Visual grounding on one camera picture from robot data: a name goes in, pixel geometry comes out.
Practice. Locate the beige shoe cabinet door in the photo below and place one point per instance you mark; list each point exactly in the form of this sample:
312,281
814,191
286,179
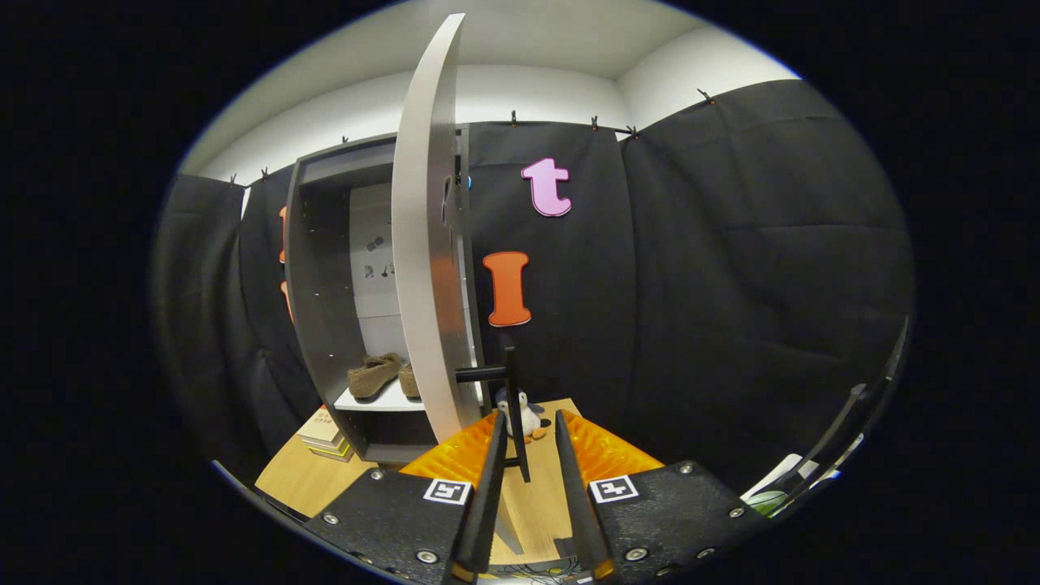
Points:
418,244

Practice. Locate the brown fuzzy slipper shoe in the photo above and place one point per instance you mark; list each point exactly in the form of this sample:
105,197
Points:
372,378
409,382

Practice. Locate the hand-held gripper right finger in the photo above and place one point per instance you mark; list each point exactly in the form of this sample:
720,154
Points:
575,487

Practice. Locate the black backdrop cloth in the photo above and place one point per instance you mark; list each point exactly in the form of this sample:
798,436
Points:
731,284

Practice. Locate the stack of books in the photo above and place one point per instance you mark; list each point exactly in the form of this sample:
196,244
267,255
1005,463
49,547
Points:
323,435

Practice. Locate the penguin plush toy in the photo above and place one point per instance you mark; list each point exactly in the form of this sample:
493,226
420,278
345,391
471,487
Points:
528,418

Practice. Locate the dark grey shoe cabinet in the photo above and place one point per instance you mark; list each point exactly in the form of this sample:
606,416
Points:
321,309

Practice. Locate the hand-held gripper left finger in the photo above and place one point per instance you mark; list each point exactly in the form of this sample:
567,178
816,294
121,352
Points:
486,487

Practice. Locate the white and green sheet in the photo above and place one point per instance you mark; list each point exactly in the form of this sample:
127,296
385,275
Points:
772,483

